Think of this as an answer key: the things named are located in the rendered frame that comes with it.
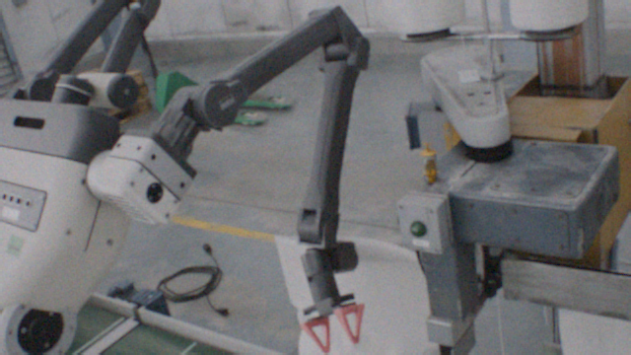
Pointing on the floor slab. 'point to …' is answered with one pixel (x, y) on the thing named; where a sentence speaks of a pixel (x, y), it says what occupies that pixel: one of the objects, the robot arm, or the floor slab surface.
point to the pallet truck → (168, 83)
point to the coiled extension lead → (196, 288)
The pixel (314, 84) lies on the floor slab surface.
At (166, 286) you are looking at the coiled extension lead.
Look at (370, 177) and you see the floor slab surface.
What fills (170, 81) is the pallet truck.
